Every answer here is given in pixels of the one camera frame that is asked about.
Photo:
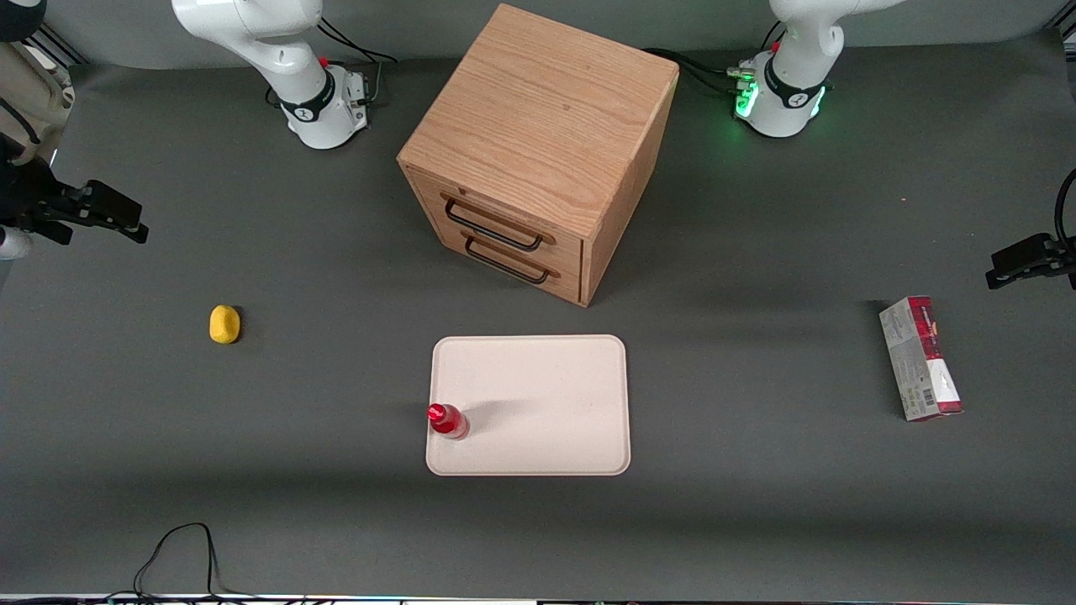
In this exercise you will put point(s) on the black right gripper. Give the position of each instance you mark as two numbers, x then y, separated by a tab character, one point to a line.
25	199

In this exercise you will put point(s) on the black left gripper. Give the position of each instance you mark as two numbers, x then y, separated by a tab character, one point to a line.
1061	255

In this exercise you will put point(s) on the red coke bottle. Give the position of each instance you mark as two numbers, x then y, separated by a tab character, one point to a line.
447	422

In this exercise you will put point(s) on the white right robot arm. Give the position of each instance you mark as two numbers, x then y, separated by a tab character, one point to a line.
311	101

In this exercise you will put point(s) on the cream plastic tray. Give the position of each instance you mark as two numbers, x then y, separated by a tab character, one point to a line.
546	395

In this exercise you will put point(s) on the grey and red carton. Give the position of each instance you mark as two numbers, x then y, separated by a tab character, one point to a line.
920	361

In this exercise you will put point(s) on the yellow lemon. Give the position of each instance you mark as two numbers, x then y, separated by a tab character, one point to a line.
224	324

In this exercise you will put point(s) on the wooden drawer front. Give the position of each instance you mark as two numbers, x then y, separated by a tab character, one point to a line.
572	288
567	255

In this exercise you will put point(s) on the oak wooden drawer cabinet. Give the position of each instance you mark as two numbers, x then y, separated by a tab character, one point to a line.
546	109

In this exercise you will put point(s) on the aluminium frame rail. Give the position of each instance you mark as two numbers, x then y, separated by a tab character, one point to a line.
59	46

